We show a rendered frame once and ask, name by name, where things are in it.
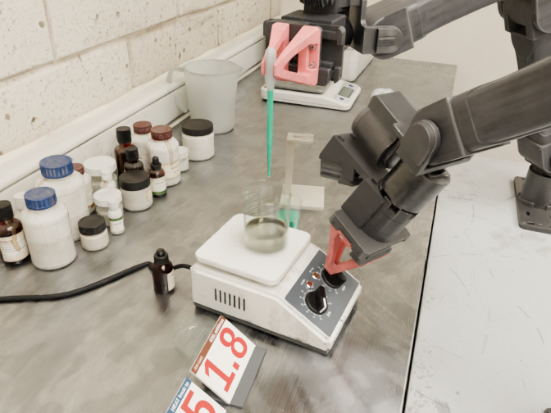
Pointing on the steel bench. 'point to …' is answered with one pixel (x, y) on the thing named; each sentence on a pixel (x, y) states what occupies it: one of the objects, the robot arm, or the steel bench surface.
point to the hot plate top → (279, 265)
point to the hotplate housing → (263, 302)
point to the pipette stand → (311, 197)
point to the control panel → (338, 297)
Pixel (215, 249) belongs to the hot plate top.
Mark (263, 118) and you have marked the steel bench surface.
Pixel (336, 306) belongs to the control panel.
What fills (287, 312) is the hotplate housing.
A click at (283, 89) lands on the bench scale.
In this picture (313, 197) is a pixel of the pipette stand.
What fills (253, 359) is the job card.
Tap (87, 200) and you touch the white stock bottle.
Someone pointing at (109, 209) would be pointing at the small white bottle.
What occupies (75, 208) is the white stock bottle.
